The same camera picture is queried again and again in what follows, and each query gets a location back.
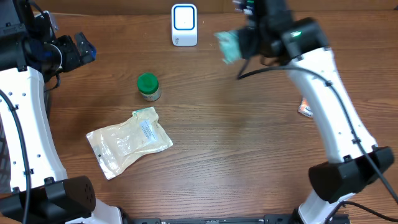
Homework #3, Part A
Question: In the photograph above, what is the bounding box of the teal snack pack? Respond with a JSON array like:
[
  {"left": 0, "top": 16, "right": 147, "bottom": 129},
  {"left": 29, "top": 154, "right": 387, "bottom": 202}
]
[{"left": 215, "top": 30, "right": 243, "bottom": 64}]

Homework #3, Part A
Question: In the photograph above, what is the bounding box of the green lid jar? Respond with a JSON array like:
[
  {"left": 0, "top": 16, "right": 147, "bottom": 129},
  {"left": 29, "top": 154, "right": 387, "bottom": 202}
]
[{"left": 137, "top": 73, "right": 161, "bottom": 101}]

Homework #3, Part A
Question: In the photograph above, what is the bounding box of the small orange juice carton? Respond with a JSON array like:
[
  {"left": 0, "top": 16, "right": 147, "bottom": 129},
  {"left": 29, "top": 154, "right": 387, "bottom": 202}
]
[{"left": 298, "top": 98, "right": 313, "bottom": 118}]

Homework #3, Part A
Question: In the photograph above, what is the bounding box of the clear beige pouch bag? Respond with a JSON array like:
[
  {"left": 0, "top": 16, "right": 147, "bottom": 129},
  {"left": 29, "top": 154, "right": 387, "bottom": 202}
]
[{"left": 86, "top": 107, "right": 173, "bottom": 180}]

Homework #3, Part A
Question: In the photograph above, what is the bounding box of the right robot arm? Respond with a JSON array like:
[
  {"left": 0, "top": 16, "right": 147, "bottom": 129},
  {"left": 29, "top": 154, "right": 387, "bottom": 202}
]
[{"left": 236, "top": 1, "right": 394, "bottom": 223}]

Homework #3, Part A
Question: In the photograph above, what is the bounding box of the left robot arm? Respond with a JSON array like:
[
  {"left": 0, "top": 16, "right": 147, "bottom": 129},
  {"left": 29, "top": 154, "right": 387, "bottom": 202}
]
[{"left": 1, "top": 0, "right": 129, "bottom": 223}]

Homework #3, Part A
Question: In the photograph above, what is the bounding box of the white barcode scanner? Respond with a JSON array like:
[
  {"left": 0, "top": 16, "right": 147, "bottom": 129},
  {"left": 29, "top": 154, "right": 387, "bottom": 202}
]
[{"left": 171, "top": 3, "right": 198, "bottom": 47}]

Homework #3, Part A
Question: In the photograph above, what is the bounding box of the dark plastic mesh basket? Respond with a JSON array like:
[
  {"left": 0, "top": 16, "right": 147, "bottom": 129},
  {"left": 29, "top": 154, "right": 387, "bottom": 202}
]
[{"left": 1, "top": 88, "right": 52, "bottom": 194}]

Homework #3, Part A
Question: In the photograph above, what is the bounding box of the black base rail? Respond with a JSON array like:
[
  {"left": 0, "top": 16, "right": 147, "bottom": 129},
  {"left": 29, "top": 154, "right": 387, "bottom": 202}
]
[{"left": 130, "top": 213, "right": 351, "bottom": 224}]

